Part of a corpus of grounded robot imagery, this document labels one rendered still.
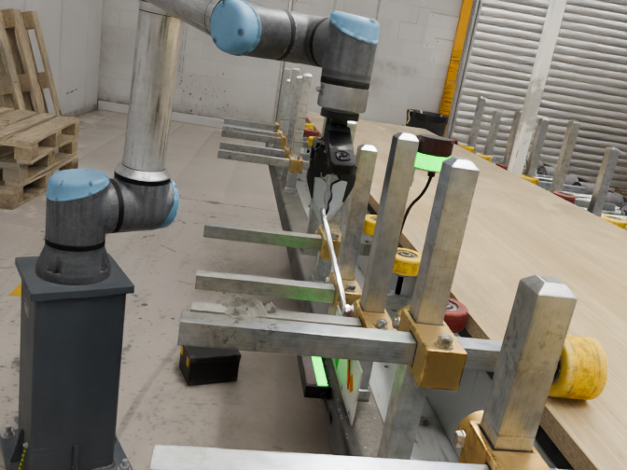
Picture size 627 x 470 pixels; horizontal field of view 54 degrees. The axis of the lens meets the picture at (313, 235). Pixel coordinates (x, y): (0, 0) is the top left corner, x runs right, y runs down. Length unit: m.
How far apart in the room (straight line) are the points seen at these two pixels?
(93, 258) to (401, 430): 1.07
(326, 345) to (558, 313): 0.30
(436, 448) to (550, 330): 0.69
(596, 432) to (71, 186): 1.28
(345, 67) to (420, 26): 7.92
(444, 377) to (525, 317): 0.23
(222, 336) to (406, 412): 0.28
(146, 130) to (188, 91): 7.25
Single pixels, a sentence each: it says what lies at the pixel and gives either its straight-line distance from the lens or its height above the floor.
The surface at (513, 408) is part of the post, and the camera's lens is 0.57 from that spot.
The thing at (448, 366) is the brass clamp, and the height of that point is 0.95.
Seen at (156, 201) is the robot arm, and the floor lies 0.81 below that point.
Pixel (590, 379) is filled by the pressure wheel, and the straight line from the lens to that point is 0.84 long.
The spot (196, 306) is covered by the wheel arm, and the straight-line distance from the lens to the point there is 1.00.
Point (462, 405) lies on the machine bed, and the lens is 1.20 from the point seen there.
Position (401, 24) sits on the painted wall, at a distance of 8.96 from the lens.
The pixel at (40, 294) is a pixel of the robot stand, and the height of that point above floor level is 0.60.
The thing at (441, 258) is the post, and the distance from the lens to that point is 0.77.
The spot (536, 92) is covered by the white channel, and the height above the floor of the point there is 1.24.
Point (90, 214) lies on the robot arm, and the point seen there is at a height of 0.78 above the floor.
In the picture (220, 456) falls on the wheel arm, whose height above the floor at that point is 0.96.
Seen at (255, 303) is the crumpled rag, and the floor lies 0.88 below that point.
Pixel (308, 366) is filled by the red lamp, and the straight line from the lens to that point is 1.20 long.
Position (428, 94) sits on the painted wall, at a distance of 9.07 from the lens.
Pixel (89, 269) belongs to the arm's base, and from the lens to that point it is 1.71.
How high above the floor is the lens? 1.28
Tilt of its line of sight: 17 degrees down
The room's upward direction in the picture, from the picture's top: 9 degrees clockwise
